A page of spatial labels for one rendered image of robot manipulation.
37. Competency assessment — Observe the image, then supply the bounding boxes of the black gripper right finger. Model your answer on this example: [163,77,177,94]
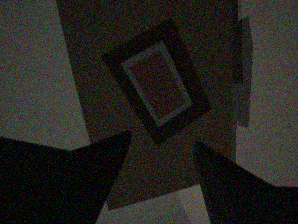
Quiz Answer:
[194,141,298,224]

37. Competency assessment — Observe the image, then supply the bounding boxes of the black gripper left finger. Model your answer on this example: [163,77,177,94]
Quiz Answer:
[0,130,132,224]

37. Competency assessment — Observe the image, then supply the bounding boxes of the dark rectangular picture frame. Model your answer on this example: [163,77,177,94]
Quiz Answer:
[101,17,211,147]

